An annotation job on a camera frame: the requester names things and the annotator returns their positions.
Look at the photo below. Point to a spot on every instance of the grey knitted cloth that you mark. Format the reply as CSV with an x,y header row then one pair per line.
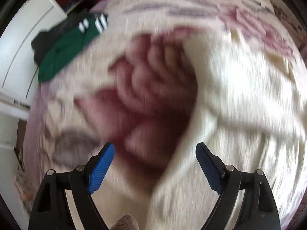
x,y
126,222

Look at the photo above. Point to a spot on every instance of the dark grey garment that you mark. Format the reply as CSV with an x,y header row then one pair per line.
x,y
42,45

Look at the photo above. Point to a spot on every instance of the pink floral printed blanket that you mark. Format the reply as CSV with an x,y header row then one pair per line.
x,y
144,81

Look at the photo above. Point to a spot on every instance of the green garment with white stripes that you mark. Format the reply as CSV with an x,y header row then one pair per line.
x,y
64,50

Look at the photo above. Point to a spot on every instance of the cream fleece garment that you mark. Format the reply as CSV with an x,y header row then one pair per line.
x,y
244,115

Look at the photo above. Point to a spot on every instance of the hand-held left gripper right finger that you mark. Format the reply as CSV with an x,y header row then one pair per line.
x,y
211,170

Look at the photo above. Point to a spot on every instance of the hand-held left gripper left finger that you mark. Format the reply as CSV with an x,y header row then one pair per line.
x,y
100,170

